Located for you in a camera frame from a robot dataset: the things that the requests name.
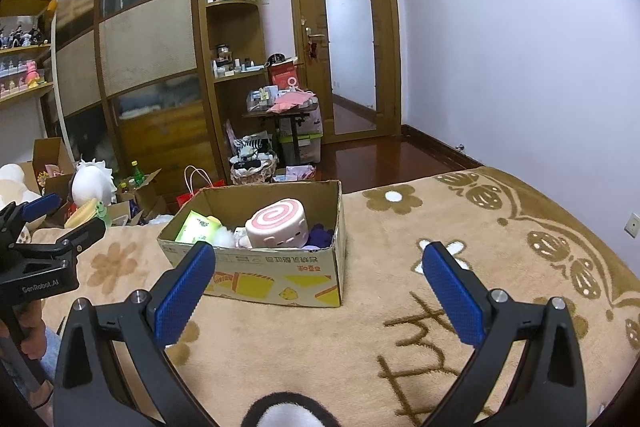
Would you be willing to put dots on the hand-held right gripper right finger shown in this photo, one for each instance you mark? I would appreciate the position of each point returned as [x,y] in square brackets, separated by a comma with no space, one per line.
[455,297]

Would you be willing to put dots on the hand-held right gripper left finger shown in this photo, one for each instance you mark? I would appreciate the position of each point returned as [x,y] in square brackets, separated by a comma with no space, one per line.
[185,292]

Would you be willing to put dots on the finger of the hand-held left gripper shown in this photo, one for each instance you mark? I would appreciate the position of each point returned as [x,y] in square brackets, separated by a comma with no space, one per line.
[85,232]
[42,204]

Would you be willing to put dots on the green tissue pack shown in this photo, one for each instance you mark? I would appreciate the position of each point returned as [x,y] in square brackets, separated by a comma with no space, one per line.
[197,227]

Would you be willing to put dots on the pink tissue pack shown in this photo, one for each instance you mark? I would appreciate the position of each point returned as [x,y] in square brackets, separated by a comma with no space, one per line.
[241,238]

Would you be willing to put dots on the printed cardboard box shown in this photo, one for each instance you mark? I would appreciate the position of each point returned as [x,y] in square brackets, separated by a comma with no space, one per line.
[280,277]

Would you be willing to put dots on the pink swirl roll plush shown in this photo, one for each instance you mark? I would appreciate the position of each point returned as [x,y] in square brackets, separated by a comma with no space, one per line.
[277,227]

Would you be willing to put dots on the purple plush toy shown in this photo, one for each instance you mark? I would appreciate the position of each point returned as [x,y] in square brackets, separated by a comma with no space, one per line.
[320,237]

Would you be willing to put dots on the person's left hand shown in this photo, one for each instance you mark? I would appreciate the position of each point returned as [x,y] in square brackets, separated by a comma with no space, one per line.
[31,322]

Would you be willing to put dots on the green and yellow plush toy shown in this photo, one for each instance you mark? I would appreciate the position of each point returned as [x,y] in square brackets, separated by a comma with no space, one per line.
[85,212]

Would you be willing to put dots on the cream plush toy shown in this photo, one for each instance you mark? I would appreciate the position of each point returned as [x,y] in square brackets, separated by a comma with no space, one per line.
[12,187]

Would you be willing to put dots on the brown cardboard box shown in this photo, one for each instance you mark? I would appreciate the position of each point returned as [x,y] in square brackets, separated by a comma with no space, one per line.
[50,157]

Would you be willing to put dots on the white-haired plush doll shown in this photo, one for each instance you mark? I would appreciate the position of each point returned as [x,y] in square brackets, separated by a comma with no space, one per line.
[92,182]

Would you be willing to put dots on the open cardboard box with bottles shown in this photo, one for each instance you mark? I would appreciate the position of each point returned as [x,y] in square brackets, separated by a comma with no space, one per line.
[145,202]

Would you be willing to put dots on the person's leg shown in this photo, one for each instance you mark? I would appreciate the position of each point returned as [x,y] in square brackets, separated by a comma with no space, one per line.
[50,347]

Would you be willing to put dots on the green glass bottle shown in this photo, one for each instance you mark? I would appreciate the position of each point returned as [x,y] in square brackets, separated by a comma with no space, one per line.
[137,174]

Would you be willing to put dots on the red paper bag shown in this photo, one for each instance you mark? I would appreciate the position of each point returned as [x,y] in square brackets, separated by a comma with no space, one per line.
[184,200]

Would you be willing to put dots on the lace-trimmed basket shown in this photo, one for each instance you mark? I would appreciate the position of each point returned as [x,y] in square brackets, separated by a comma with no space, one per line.
[252,174]

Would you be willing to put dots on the black and white clothes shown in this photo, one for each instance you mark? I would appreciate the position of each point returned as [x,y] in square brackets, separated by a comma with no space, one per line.
[252,149]

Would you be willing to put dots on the black and white plush toy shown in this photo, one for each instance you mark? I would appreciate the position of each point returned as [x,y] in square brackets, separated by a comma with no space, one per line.
[290,412]

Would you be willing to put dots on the clear plastic storage box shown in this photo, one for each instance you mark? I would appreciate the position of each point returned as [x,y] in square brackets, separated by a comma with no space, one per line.
[310,142]

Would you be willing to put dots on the wooden wardrobe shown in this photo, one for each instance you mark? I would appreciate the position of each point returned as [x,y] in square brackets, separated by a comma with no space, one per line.
[145,37]

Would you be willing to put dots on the small folding table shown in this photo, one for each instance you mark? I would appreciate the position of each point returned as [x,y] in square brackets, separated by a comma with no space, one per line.
[295,119]

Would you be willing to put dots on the pink cloth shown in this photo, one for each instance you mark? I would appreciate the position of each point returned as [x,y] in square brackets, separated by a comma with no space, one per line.
[290,102]

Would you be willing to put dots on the red box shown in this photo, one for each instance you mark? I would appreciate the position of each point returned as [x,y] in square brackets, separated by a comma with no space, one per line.
[282,77]

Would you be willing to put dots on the wooden corner shelf unit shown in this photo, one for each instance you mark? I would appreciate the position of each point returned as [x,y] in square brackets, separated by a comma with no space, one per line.
[237,32]

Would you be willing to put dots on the wooden door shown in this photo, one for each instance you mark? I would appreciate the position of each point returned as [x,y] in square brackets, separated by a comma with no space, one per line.
[305,57]

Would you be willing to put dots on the wall shelf with figures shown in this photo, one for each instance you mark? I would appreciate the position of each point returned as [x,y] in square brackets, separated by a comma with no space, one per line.
[25,52]

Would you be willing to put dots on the wall socket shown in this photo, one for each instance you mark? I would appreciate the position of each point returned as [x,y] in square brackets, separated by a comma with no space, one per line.
[633,226]

